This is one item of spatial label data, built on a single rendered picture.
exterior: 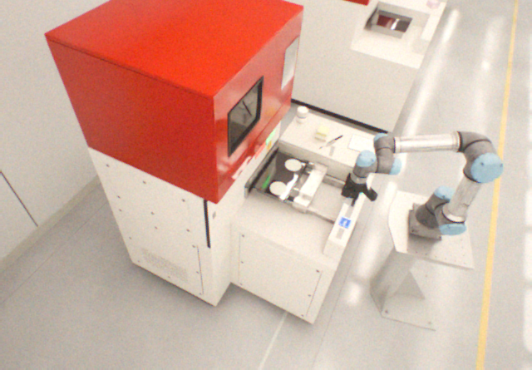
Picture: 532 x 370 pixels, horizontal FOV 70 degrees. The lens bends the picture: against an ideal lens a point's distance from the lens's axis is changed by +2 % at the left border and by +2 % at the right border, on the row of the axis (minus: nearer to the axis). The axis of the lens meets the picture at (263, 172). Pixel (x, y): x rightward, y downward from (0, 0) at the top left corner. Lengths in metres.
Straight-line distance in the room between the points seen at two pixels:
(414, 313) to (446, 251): 0.81
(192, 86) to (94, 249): 2.08
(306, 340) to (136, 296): 1.20
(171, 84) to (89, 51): 0.36
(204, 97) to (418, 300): 2.28
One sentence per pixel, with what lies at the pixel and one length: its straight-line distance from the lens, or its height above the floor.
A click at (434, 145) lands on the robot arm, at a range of 1.85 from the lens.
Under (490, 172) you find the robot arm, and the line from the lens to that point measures 1.82.
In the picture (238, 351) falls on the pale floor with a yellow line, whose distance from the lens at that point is 2.70.
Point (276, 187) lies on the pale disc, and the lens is 2.21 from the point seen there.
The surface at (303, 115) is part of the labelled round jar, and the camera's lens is 2.49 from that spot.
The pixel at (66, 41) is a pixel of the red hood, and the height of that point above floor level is 1.82.
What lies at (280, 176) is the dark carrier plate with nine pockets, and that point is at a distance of 2.27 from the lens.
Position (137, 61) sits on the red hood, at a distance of 1.48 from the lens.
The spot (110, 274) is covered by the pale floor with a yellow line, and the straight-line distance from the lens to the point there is 3.04.
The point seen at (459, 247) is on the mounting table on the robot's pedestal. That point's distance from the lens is 2.39.
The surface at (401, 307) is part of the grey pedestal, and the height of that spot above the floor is 0.01.
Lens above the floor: 2.58
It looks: 47 degrees down
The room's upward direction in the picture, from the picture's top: 5 degrees clockwise
